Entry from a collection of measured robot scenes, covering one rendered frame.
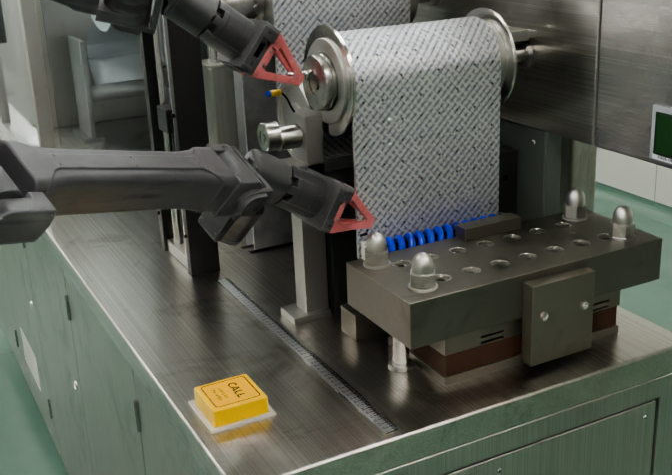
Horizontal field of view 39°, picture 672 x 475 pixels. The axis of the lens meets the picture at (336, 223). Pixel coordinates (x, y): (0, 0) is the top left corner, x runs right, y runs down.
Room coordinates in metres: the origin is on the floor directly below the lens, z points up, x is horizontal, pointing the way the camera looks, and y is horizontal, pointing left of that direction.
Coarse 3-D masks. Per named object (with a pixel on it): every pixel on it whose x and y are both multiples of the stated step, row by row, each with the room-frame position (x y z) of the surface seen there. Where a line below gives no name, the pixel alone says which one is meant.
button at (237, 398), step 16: (208, 384) 1.04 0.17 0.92; (224, 384) 1.04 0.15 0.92; (240, 384) 1.04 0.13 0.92; (208, 400) 1.00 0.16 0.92; (224, 400) 1.00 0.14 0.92; (240, 400) 1.00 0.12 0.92; (256, 400) 1.00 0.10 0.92; (208, 416) 0.99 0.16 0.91; (224, 416) 0.98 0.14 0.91; (240, 416) 0.99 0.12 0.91
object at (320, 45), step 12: (312, 48) 1.29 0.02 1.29; (324, 48) 1.26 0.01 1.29; (336, 48) 1.24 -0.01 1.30; (504, 48) 1.33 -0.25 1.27; (336, 60) 1.23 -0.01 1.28; (504, 60) 1.33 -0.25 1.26; (336, 72) 1.23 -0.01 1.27; (504, 72) 1.33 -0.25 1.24; (336, 108) 1.24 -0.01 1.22; (324, 120) 1.27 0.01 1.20; (336, 120) 1.24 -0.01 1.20
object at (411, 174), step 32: (352, 128) 1.22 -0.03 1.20; (384, 128) 1.23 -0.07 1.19; (416, 128) 1.26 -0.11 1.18; (448, 128) 1.28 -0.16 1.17; (480, 128) 1.30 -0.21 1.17; (384, 160) 1.23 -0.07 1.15; (416, 160) 1.26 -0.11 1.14; (448, 160) 1.28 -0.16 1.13; (480, 160) 1.30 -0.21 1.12; (384, 192) 1.23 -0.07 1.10; (416, 192) 1.26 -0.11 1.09; (448, 192) 1.28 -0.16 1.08; (480, 192) 1.30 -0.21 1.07; (384, 224) 1.23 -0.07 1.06; (416, 224) 1.26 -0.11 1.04
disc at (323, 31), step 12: (312, 36) 1.30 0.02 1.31; (324, 36) 1.27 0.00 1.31; (336, 36) 1.24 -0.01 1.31; (348, 60) 1.21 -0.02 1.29; (348, 72) 1.21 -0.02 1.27; (348, 84) 1.21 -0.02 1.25; (348, 96) 1.21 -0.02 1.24; (312, 108) 1.31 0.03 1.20; (348, 108) 1.22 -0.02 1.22; (348, 120) 1.22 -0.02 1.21; (336, 132) 1.25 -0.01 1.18
